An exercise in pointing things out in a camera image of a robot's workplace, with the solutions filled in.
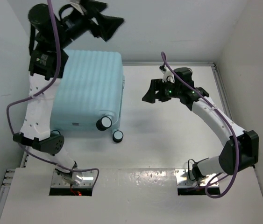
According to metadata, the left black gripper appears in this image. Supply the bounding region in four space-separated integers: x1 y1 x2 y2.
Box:
50 0 121 50

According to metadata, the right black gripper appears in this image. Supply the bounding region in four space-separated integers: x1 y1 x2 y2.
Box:
142 78 182 104

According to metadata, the light blue suitcase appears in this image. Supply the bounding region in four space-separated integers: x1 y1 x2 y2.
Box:
50 49 125 132

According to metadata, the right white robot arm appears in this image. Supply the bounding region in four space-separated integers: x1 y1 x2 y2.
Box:
142 65 259 181

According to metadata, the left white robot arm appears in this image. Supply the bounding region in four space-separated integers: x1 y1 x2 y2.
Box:
13 0 124 179

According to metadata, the suitcase wheel front right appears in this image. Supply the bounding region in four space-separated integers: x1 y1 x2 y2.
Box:
113 130 124 143

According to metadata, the suitcase wheel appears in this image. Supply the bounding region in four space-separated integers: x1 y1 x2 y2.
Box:
51 130 61 135
113 130 124 143
96 116 112 131

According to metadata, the suitcase wheel far left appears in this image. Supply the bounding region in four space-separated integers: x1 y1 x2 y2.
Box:
96 116 112 131

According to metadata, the suitcase wheel front left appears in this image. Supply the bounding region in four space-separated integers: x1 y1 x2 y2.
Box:
51 130 61 135

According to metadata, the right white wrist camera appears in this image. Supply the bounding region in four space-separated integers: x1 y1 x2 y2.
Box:
159 65 174 83

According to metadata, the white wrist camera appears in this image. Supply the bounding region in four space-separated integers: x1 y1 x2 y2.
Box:
159 65 174 83
69 0 86 15

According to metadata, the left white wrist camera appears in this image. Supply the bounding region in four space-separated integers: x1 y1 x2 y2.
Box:
69 0 86 15

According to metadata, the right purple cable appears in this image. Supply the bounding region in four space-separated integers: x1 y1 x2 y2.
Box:
160 51 241 199

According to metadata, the purple cable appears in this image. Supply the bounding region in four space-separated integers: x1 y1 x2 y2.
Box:
160 51 241 199
6 0 100 187

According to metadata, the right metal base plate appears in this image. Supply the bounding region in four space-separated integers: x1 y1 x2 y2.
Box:
175 168 216 189

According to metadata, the metal base plate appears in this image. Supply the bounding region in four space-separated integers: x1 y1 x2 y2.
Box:
175 168 216 189
51 169 94 188

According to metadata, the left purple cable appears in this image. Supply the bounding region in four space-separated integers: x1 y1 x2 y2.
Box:
6 0 100 187

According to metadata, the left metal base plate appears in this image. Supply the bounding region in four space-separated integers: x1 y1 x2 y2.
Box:
51 169 94 188

